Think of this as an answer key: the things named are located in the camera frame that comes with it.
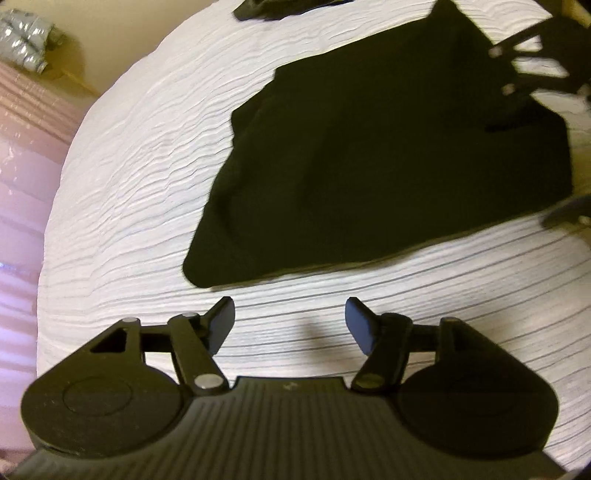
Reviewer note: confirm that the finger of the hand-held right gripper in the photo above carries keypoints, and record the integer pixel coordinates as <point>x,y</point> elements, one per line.
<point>570,210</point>
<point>556,50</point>

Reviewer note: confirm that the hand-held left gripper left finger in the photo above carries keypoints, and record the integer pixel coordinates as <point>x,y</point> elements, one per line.
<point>220,323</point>

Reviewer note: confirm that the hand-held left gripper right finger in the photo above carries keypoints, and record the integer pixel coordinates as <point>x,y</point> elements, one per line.
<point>361,323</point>

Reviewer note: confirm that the black sweater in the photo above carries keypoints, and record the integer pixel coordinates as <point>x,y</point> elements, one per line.
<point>369,161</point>

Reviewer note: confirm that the stack of folded clothes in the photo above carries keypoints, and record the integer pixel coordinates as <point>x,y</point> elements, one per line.
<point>277,7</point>

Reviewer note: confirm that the pink curtain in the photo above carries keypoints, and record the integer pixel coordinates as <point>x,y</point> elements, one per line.
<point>27,207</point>

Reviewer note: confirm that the yellow coat stand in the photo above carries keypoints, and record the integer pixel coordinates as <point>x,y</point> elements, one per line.
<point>76,79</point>

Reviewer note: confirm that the silver floral hanging cloth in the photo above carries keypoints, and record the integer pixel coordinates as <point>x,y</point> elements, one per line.
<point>23,39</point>

